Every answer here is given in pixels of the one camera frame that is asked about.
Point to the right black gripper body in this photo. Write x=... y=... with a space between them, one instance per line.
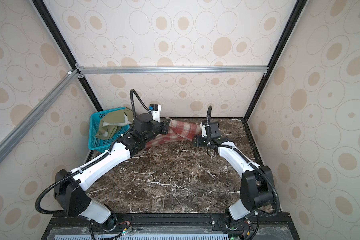
x=202 y=141

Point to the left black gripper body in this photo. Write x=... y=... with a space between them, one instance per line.
x=156 y=129

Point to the red plaid skirt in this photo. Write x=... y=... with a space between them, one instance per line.
x=178 y=131

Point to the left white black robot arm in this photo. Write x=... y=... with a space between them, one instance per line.
x=70 y=187

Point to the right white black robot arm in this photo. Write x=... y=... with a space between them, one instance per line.
x=258 y=194

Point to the olive green skirt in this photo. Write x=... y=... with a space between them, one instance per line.
x=112 y=122

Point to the teal plastic basket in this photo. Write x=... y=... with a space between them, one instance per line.
x=102 y=145

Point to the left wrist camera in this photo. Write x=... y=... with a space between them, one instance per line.
x=155 y=109

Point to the horizontal aluminium back rail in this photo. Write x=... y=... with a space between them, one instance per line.
x=173 y=70

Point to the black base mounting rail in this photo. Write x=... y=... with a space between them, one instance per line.
x=195 y=226

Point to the diagonal aluminium left rail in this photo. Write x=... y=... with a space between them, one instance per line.
x=14 y=137

